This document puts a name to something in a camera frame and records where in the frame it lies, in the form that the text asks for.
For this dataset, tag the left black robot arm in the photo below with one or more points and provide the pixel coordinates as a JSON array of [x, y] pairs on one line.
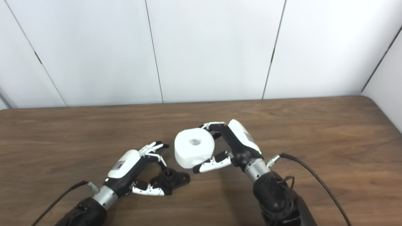
[[83, 215]]

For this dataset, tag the black flanged holder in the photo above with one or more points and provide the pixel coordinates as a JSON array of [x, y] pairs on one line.
[[174, 180]]

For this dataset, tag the round white plastic piece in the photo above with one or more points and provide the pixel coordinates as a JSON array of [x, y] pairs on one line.
[[188, 153]]

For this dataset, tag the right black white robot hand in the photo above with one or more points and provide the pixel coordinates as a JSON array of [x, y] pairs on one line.
[[243, 144]]

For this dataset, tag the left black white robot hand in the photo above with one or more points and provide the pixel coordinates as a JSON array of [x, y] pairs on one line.
[[125, 169]]

